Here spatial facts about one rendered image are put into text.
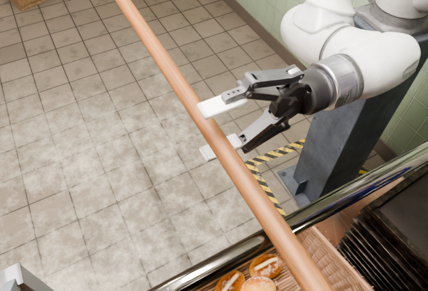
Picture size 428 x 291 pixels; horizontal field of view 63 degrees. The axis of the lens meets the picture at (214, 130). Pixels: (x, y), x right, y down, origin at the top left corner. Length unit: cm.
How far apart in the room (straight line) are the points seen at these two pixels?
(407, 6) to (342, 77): 55
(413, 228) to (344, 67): 43
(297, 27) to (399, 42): 20
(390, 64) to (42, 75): 233
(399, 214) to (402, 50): 38
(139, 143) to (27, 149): 63
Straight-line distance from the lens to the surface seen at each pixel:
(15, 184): 215
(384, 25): 118
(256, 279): 103
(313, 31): 74
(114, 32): 289
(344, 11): 75
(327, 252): 101
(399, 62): 69
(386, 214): 90
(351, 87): 63
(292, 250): 46
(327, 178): 164
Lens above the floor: 163
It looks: 51 degrees down
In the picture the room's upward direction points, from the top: straight up
